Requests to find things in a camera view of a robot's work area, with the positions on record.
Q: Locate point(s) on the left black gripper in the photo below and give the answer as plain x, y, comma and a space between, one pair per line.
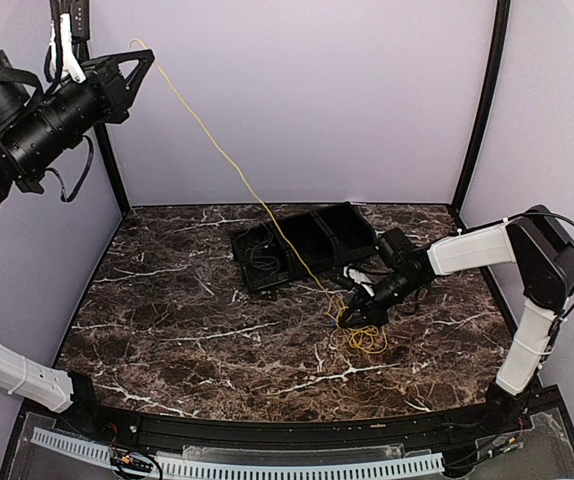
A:
114, 92

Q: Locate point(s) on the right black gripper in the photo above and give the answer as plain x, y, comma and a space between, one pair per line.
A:
372, 313

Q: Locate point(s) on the black three-compartment bin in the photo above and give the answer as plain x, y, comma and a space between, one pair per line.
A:
295, 247

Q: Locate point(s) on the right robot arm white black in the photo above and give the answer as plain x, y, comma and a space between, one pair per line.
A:
537, 241

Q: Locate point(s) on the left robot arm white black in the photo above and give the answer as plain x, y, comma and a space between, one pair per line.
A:
35, 129

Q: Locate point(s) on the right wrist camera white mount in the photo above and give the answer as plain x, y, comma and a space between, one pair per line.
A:
357, 277

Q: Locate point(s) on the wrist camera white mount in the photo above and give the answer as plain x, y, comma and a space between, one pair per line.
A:
357, 277
70, 28

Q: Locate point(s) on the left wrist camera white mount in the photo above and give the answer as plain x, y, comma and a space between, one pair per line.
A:
70, 28

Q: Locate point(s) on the left black frame post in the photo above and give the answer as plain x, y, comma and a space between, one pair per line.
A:
79, 12

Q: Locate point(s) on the black frame post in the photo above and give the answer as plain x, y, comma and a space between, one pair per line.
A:
493, 64
79, 12

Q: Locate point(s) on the white slotted cable duct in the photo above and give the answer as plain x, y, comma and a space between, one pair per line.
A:
218, 463

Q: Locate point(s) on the black front rail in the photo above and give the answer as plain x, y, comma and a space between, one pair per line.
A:
452, 429

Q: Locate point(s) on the right black frame post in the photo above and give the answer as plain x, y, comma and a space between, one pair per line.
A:
493, 64

